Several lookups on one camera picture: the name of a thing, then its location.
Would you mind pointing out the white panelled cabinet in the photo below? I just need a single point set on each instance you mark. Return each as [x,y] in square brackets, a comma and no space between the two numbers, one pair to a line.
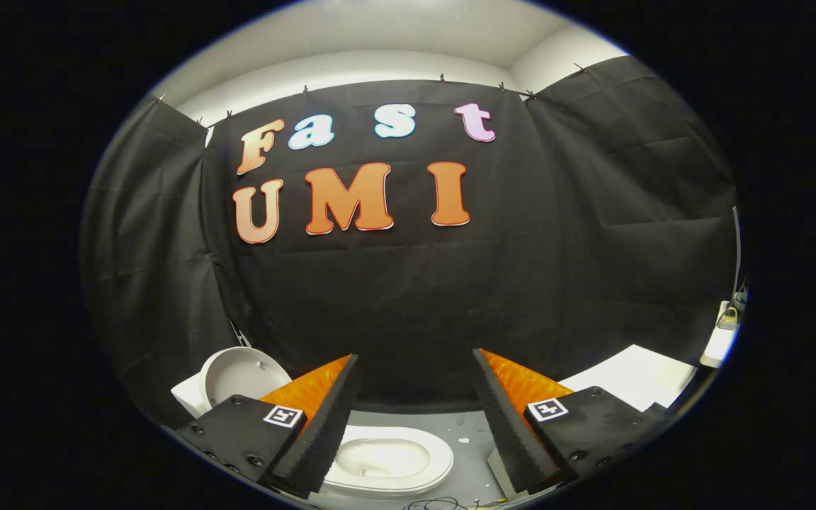
[635,375]

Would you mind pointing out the white toilet bowl with seat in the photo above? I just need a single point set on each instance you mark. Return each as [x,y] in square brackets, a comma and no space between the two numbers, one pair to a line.
[438,460]

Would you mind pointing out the white flat ledge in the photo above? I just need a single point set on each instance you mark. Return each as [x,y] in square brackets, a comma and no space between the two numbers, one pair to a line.
[716,348]

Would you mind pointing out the black backdrop cloth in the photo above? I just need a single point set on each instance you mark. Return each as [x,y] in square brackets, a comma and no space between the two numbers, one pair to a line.
[415,297]

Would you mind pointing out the white toilet tank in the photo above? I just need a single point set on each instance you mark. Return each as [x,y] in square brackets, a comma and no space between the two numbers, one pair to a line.
[186,398]

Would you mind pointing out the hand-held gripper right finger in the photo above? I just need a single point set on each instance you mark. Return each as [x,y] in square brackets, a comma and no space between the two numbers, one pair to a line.
[503,428]

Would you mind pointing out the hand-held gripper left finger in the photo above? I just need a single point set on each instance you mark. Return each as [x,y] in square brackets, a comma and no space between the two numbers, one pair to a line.
[330,432]

